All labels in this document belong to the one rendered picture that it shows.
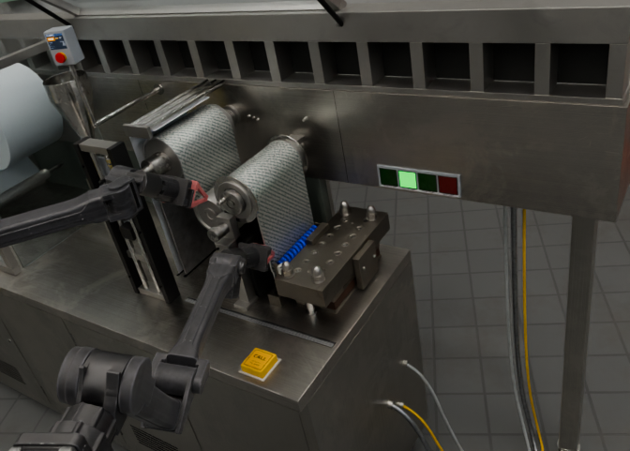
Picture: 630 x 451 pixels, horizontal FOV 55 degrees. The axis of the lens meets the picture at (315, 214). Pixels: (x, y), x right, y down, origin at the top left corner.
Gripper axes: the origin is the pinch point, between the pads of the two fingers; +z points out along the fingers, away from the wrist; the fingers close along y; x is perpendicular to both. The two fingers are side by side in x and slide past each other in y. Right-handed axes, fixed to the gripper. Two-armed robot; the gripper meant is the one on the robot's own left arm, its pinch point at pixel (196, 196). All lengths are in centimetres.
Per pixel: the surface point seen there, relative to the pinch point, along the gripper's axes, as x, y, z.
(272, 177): 9.7, 6.6, 20.6
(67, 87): 25, -65, 1
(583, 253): 8, 80, 75
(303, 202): 5.2, 6.7, 38.1
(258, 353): -37.2, 16.2, 18.6
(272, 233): -5.4, 7.1, 25.5
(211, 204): -1.3, -9.6, 16.6
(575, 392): -36, 81, 111
